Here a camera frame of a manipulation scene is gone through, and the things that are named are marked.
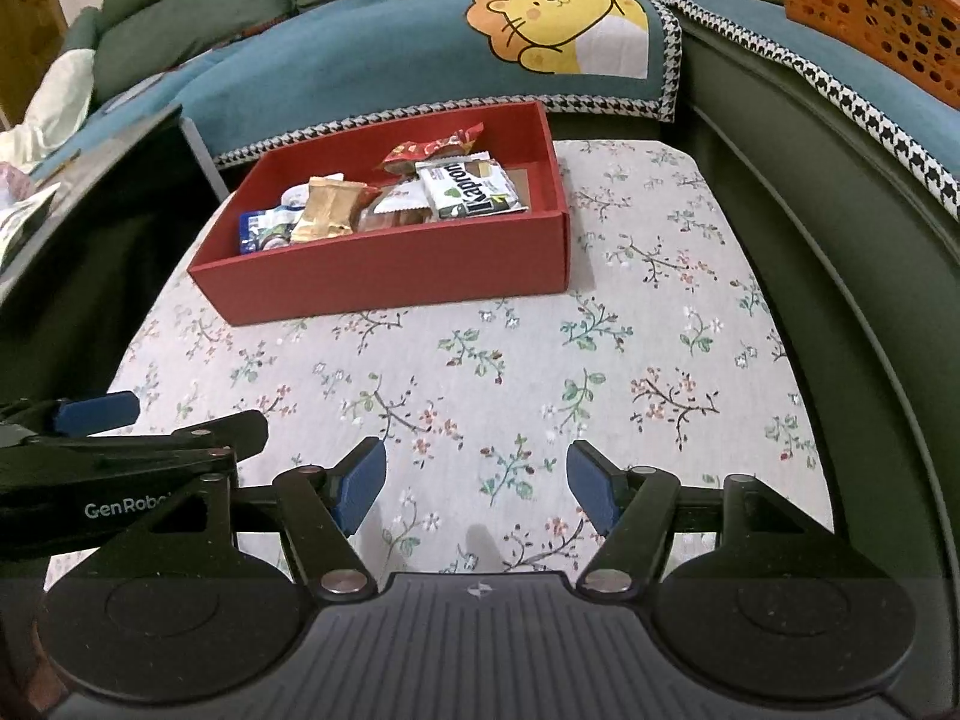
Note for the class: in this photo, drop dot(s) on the white green wafer packet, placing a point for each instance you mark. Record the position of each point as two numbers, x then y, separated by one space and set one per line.
469 191

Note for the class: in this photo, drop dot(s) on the blue houndstooth trim sofa cover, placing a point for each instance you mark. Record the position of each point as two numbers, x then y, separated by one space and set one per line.
750 22

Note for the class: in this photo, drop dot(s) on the gold snack packet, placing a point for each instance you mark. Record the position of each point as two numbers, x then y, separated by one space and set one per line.
326 210

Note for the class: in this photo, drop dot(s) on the green sofa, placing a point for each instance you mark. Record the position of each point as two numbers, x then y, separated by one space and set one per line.
825 240

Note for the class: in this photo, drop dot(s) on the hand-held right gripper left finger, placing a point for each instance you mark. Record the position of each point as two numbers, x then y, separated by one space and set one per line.
364 484

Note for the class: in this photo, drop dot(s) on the red white plastic bag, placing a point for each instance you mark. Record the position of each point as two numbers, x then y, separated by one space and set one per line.
11 180

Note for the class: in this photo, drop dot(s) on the wooden cabinet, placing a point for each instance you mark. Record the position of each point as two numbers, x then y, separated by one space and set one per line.
30 15

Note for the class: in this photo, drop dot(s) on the orange plastic basket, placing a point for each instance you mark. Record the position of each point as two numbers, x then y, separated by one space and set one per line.
862 7

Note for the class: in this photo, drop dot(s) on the white cloth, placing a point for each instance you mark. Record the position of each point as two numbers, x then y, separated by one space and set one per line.
52 105

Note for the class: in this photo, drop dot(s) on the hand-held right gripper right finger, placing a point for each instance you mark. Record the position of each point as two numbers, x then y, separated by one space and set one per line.
592 484

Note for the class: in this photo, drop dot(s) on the white black bread packet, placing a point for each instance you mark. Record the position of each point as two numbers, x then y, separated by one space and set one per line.
401 195

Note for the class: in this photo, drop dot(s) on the white paper leaflet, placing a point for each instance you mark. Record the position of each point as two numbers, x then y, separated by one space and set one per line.
22 225

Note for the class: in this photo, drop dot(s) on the red gummy candy packet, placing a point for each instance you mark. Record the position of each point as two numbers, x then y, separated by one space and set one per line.
427 148

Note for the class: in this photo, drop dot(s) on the blue white cartoon packet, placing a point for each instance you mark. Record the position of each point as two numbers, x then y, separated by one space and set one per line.
259 229

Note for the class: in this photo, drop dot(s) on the red cardboard box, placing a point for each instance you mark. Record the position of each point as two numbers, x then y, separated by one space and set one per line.
375 270

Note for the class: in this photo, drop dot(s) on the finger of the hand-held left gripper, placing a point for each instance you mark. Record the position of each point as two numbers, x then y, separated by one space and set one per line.
97 412
225 435

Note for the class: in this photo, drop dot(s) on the blue lion sofa cover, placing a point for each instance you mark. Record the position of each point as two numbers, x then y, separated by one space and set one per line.
360 52

